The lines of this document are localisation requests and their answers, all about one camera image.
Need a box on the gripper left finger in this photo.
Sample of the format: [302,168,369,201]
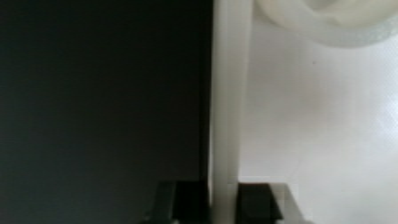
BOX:
[138,181,209,224]

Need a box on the white square table top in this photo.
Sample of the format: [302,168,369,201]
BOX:
[209,0,398,224]

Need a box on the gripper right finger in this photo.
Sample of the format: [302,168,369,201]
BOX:
[236,183,314,224]

